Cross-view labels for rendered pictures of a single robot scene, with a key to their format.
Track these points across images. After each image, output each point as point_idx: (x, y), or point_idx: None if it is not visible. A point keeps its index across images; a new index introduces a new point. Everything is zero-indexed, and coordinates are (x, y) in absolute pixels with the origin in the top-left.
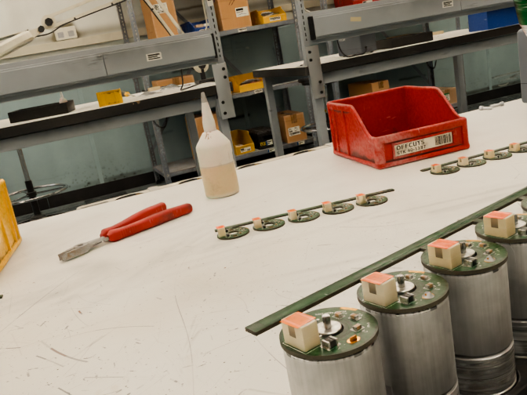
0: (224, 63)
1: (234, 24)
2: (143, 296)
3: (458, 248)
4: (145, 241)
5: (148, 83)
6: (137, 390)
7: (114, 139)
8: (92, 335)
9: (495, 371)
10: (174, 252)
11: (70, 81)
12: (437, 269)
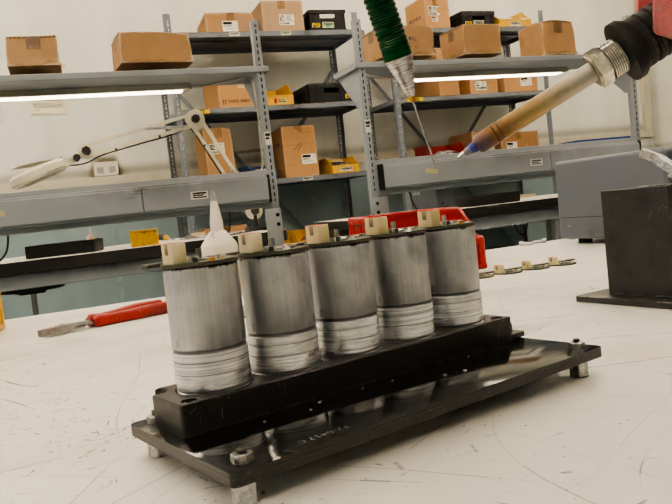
0: (279, 208)
1: (299, 172)
2: (110, 354)
3: (326, 227)
4: (130, 326)
5: (194, 230)
6: (76, 398)
7: (148, 293)
8: (50, 374)
9: (354, 333)
10: (154, 331)
11: (100, 216)
12: (309, 244)
